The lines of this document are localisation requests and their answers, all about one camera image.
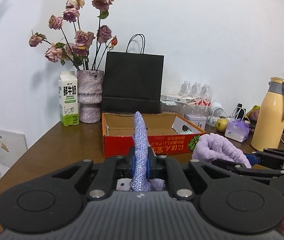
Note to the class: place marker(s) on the small floral tin box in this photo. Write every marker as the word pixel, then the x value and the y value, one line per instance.
pixel 198 120

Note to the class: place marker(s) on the right clear water bottle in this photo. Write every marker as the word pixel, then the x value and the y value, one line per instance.
pixel 206 97

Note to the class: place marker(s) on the yellow thermos jug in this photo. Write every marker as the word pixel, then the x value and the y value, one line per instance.
pixel 270 123

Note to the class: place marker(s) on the purple tissue pack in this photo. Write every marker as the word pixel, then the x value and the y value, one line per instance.
pixel 237 130

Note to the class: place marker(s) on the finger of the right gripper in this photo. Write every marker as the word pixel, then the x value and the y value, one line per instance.
pixel 257 157
pixel 241 169

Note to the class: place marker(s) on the dried pink rose bouquet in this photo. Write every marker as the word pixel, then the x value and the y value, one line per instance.
pixel 81 48

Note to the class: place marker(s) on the white booklet against wall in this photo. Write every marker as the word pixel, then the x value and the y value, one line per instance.
pixel 12 146

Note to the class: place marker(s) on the yellow green apple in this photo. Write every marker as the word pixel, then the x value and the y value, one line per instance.
pixel 221 124

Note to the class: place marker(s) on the pink textured ceramic vase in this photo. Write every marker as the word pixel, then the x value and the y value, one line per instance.
pixel 90 83

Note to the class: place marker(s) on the black paper shopping bag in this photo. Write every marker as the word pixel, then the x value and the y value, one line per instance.
pixel 132 82

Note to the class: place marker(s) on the flat white orange box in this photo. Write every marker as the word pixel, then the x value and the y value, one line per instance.
pixel 177 98

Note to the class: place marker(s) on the orange cardboard fruit box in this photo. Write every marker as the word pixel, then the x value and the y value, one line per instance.
pixel 168 133

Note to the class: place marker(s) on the small white desk fan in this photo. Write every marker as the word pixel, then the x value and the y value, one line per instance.
pixel 214 113

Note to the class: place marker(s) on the middle clear water bottle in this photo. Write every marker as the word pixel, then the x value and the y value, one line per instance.
pixel 196 92

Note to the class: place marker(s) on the clear plastic food container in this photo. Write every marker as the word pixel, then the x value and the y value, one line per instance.
pixel 172 107

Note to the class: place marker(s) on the left clear water bottle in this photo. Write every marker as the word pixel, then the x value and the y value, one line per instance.
pixel 185 89

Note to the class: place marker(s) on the lilac fluffy towel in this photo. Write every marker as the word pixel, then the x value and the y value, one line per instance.
pixel 212 146

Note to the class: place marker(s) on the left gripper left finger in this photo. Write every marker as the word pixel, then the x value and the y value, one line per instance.
pixel 104 177

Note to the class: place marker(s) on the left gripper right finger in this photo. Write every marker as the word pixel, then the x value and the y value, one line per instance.
pixel 170 171

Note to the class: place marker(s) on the clear water bottle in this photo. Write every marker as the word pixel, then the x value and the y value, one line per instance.
pixel 196 92
pixel 206 97
pixel 185 89

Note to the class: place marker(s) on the white green milk carton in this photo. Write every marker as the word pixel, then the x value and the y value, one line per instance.
pixel 68 98

